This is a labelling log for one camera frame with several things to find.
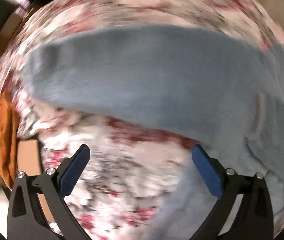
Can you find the blue fleece jacket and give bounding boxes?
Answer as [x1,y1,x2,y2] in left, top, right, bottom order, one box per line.
[22,24,284,239]

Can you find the tan cardboard box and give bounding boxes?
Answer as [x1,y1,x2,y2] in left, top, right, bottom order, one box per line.
[17,139,55,222]

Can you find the orange folded garment with tag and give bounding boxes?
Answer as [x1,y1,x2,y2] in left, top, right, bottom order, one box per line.
[0,92,20,189]

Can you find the floral bed cover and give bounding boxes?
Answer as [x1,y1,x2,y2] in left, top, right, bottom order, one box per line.
[0,0,284,239]

